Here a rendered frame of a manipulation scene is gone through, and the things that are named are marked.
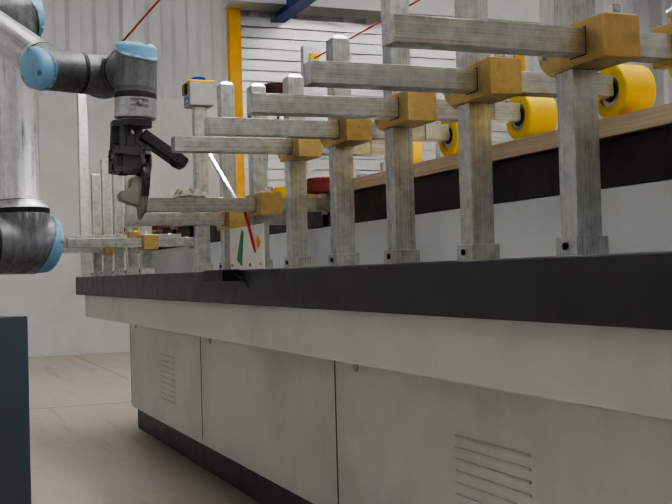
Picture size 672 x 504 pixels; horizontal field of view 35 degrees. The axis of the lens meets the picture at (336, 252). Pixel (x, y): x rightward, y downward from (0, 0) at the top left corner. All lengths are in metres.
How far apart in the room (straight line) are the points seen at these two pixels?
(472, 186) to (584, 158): 0.25
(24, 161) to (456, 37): 1.82
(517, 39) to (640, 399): 0.42
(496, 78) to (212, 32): 9.29
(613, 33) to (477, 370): 0.53
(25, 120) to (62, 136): 7.33
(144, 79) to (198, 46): 8.29
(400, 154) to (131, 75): 0.79
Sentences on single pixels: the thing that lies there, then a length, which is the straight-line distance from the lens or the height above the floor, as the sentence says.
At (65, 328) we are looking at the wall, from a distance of 10.12.
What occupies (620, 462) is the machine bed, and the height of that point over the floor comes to 0.40.
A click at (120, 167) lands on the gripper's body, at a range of 2.30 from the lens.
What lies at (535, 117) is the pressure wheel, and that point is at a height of 0.93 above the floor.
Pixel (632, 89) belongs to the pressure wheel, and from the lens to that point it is 1.59.
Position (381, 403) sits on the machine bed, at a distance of 2.33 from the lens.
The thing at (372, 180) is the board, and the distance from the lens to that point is 2.31.
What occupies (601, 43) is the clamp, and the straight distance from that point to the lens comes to 1.25.
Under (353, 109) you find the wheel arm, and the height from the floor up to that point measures 0.94.
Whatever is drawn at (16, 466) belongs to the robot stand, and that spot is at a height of 0.23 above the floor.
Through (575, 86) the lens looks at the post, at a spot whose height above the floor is 0.90.
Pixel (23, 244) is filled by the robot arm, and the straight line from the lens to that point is 2.80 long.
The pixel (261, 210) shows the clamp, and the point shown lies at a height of 0.83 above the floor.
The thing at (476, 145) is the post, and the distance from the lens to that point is 1.51.
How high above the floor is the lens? 0.69
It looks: 1 degrees up
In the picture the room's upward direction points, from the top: 2 degrees counter-clockwise
